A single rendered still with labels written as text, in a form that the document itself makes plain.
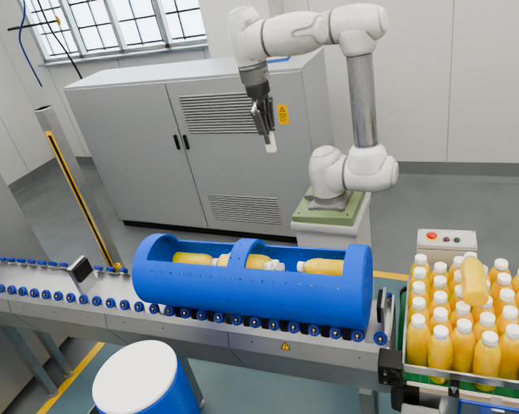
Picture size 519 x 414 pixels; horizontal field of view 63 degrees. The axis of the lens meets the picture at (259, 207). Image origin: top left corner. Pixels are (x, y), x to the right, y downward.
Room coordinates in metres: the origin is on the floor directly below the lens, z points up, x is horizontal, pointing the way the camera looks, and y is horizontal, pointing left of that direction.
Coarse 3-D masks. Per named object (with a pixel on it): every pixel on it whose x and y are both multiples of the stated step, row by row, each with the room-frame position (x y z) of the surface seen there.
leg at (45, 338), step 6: (42, 336) 1.95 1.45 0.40; (48, 336) 1.98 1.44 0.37; (42, 342) 1.96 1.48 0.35; (48, 342) 1.96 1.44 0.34; (48, 348) 1.95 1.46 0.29; (54, 348) 1.97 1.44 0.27; (48, 354) 1.96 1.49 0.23; (54, 354) 1.95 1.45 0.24; (60, 354) 1.98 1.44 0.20; (54, 360) 1.95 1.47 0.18; (60, 360) 1.96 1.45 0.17; (60, 366) 1.95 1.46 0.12; (66, 366) 1.97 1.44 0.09; (66, 372) 1.95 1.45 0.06; (72, 372) 1.98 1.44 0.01; (66, 378) 1.95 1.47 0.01
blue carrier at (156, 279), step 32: (160, 256) 1.47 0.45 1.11; (288, 256) 1.31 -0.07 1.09; (320, 256) 1.26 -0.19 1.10; (352, 256) 1.06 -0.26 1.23; (160, 288) 1.25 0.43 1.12; (192, 288) 1.19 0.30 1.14; (224, 288) 1.14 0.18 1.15; (256, 288) 1.09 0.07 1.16; (288, 288) 1.05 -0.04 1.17; (320, 288) 1.01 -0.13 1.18; (352, 288) 0.97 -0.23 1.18; (288, 320) 1.07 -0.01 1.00; (320, 320) 0.99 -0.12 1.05; (352, 320) 0.94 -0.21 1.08
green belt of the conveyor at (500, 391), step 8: (400, 304) 1.14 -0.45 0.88; (400, 312) 1.10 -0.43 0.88; (400, 320) 1.06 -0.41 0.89; (400, 328) 1.02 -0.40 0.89; (400, 336) 0.99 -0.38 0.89; (400, 344) 0.96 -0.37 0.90; (408, 376) 0.83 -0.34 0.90; (416, 376) 0.82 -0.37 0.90; (424, 376) 0.82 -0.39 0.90; (440, 384) 0.78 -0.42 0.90; (448, 384) 0.77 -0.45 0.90; (464, 384) 0.76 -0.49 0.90; (472, 384) 0.76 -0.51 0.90; (480, 392) 0.73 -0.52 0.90; (488, 392) 0.72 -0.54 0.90; (496, 392) 0.72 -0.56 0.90; (504, 392) 0.71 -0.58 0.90; (512, 392) 0.71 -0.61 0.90
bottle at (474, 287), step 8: (472, 256) 1.03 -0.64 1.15; (464, 264) 0.99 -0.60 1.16; (472, 264) 0.97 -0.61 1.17; (480, 264) 0.97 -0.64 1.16; (464, 272) 0.96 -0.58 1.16; (472, 272) 0.94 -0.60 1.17; (480, 272) 0.94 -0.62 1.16; (464, 280) 0.93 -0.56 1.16; (472, 280) 0.91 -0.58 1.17; (480, 280) 0.90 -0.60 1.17; (464, 288) 0.90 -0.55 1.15; (472, 288) 0.88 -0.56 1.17; (480, 288) 0.87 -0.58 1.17; (464, 296) 0.88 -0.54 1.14; (472, 296) 0.87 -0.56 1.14; (480, 296) 0.86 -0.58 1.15; (488, 296) 0.86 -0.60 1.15; (472, 304) 0.87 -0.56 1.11; (480, 304) 0.86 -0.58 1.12
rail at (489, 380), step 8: (408, 368) 0.81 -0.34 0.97; (416, 368) 0.80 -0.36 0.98; (424, 368) 0.79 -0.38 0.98; (432, 368) 0.78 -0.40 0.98; (440, 376) 0.77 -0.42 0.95; (448, 376) 0.76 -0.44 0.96; (464, 376) 0.74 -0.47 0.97; (472, 376) 0.73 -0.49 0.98; (480, 376) 0.72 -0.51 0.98; (488, 376) 0.72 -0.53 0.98; (488, 384) 0.71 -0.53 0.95; (496, 384) 0.70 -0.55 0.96; (504, 384) 0.70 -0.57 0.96; (512, 384) 0.69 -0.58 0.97
